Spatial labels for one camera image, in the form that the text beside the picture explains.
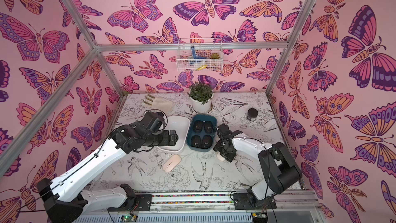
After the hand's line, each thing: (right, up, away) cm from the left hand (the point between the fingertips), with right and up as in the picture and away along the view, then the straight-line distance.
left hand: (172, 137), depth 73 cm
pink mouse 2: (+24, -13, +13) cm, 30 cm away
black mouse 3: (+10, -6, +19) cm, 23 cm away
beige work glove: (-17, +17, +43) cm, 49 cm away
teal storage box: (+14, -2, +27) cm, 31 cm away
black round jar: (+48, +10, +33) cm, 59 cm away
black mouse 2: (+18, +2, +25) cm, 31 cm away
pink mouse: (-3, -17, +12) cm, 21 cm away
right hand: (+24, -12, +17) cm, 32 cm away
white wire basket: (+11, +46, +22) cm, 52 cm away
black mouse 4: (+17, -6, +19) cm, 26 cm away
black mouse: (+11, +2, +26) cm, 29 cm away
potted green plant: (+13, +21, +24) cm, 35 cm away
